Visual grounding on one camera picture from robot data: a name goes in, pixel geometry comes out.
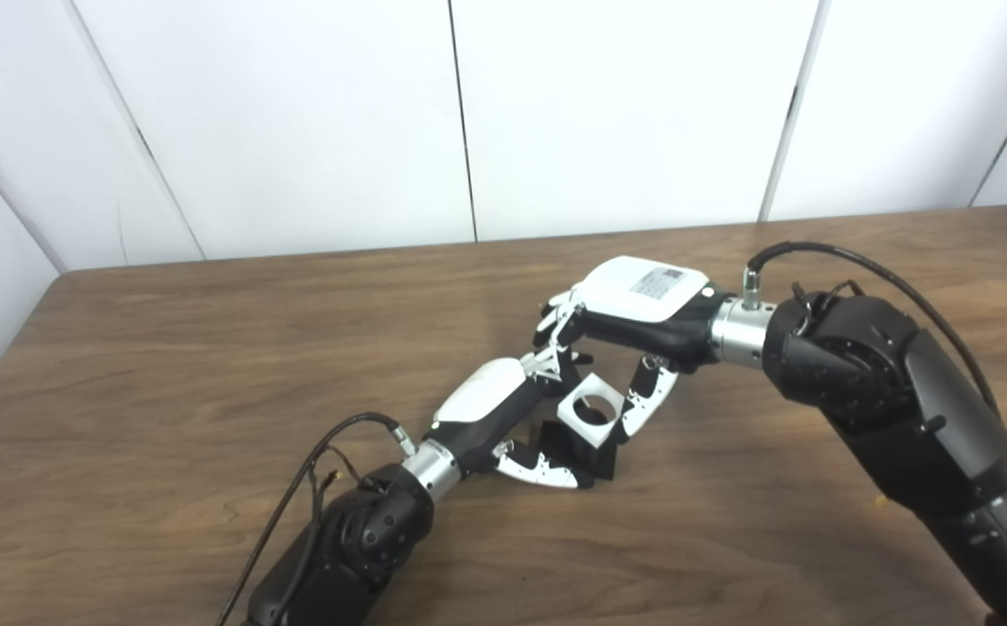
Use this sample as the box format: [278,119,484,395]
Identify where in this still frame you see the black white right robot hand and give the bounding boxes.
[534,256,730,440]

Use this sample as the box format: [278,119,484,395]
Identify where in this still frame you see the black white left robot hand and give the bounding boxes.
[423,348,596,489]

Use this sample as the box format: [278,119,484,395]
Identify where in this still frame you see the white square piece with hole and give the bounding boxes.
[556,372,626,450]

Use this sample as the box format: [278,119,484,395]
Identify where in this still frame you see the black peg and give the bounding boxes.
[538,417,619,483]

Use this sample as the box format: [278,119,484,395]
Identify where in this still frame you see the thick black left wrist cable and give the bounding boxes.
[215,412,417,626]

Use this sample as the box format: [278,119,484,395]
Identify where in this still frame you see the thick black wrist cable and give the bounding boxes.
[743,242,1007,501]
[215,412,417,626]

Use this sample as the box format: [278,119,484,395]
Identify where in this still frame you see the thin black left wrist wires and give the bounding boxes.
[308,443,365,523]

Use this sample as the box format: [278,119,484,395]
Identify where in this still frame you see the thin black wrist wires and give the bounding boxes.
[308,443,365,523]
[789,278,865,336]

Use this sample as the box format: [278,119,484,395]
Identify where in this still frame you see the thick black right wrist cable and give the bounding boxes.
[743,242,1007,501]

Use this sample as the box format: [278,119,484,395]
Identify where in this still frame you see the thin black right wrist wires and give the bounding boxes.
[789,278,865,336]

